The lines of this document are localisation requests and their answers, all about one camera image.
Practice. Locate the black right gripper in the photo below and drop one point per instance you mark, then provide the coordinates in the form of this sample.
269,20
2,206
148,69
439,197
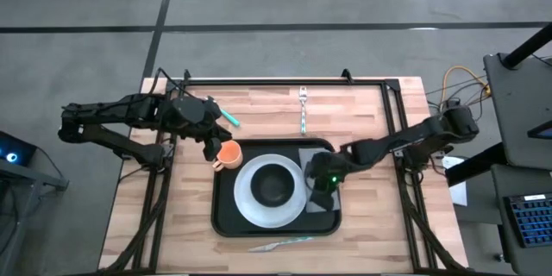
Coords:
325,172

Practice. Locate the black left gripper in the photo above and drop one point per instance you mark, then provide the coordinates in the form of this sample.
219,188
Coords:
211,118

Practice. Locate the orange mug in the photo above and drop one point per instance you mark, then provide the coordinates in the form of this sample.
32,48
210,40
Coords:
230,155

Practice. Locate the grey napkin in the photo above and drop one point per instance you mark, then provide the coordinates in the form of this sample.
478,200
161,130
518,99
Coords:
304,157

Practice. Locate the black bowl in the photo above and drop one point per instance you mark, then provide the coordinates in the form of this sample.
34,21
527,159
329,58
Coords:
272,185

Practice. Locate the white round plate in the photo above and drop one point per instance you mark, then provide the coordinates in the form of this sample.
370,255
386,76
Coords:
246,207

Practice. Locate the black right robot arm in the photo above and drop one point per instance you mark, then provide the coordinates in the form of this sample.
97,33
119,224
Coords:
414,133

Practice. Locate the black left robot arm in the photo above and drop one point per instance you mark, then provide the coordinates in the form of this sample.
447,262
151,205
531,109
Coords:
108,110

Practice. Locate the black serving tray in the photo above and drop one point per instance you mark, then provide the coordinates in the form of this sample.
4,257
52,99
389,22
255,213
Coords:
224,220

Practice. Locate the white paper sheet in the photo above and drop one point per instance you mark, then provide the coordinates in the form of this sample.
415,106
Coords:
459,190

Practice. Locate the grey metal stand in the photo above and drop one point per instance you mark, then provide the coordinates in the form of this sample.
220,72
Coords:
26,177

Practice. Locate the black blue-lit device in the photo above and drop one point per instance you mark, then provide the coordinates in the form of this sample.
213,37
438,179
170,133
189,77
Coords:
15,148

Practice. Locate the grey desk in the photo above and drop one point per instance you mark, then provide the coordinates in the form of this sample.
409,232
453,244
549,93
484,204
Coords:
530,179

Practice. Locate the backlit keyboard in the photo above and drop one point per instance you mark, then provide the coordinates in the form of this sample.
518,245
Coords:
532,222

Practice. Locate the dark tablet screen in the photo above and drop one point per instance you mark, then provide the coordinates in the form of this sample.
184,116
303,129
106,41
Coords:
542,131

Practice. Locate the black pole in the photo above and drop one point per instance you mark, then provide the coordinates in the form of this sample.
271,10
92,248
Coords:
526,47

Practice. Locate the black aluminium table frame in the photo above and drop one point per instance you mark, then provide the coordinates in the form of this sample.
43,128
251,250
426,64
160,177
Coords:
280,82

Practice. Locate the black diagonal rail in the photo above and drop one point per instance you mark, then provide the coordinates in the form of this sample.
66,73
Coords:
472,166

